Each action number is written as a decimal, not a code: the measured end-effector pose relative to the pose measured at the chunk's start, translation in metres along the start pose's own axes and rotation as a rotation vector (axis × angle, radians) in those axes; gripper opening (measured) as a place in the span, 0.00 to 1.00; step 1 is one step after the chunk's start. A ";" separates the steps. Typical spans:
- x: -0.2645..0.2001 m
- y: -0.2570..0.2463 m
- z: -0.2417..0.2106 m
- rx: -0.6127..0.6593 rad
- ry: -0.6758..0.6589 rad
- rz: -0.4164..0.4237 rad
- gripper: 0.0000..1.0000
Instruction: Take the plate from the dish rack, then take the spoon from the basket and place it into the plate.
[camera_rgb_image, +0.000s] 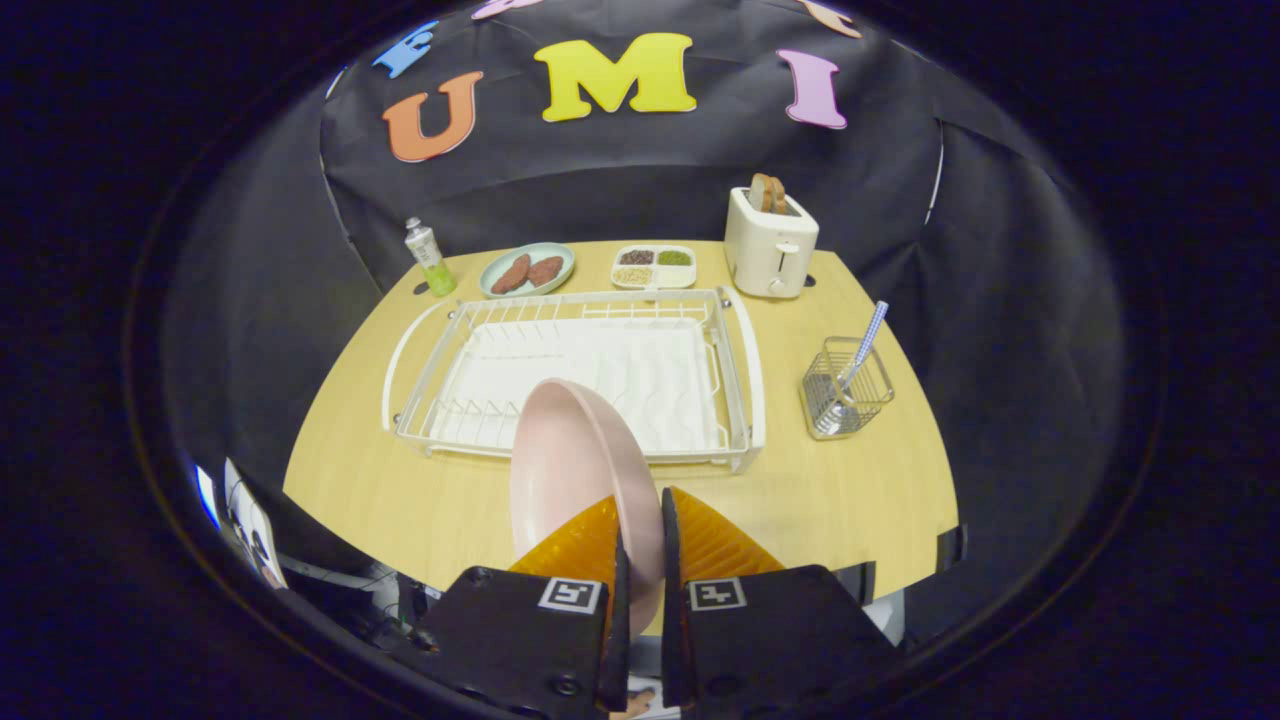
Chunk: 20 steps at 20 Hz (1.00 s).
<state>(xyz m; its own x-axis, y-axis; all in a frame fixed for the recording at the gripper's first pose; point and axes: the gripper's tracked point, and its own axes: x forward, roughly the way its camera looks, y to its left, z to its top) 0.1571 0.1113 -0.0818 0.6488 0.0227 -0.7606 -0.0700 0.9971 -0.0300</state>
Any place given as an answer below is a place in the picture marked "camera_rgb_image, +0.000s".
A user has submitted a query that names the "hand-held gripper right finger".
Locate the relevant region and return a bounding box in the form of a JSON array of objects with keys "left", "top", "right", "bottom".
[{"left": 660, "top": 486, "right": 901, "bottom": 717}]

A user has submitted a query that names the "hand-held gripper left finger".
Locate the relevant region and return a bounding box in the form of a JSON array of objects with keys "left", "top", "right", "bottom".
[{"left": 400, "top": 494, "right": 633, "bottom": 717}]

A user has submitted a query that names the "pink plate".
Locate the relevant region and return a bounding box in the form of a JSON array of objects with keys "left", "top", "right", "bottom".
[{"left": 508, "top": 378, "right": 666, "bottom": 636}]

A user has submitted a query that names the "white wire dish rack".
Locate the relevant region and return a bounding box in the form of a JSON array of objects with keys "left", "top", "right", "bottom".
[{"left": 382, "top": 288, "right": 767, "bottom": 474}]

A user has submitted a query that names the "wire mesh basket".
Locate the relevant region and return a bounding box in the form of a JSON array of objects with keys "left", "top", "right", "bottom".
[{"left": 801, "top": 336, "right": 896, "bottom": 441}]

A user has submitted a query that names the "spoon with blue checked handle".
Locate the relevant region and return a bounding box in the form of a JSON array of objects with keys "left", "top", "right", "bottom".
[{"left": 815, "top": 301, "right": 889, "bottom": 436}]

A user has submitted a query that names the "pale green plate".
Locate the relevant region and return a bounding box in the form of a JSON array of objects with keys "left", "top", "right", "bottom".
[{"left": 479, "top": 242, "right": 576, "bottom": 300}]

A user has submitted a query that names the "white printed sheet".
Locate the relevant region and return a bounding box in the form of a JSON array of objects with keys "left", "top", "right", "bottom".
[{"left": 222, "top": 458, "right": 289, "bottom": 591}]

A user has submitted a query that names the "white drip tray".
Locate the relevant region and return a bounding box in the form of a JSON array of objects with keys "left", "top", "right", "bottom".
[{"left": 428, "top": 318, "right": 723, "bottom": 456}]

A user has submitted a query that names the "black backdrop cloth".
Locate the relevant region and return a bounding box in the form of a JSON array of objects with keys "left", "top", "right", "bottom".
[{"left": 160, "top": 0, "right": 1126, "bottom": 641}]

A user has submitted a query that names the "white divided seasoning tray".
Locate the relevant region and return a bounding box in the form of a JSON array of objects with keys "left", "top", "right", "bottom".
[{"left": 611, "top": 245, "right": 698, "bottom": 291}]

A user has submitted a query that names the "clear bottle with green liquid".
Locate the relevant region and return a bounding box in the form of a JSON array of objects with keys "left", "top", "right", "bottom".
[{"left": 404, "top": 217, "right": 458, "bottom": 298}]

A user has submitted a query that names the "cream toaster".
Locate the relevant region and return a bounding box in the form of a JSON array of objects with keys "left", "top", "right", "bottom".
[{"left": 724, "top": 186, "right": 820, "bottom": 300}]

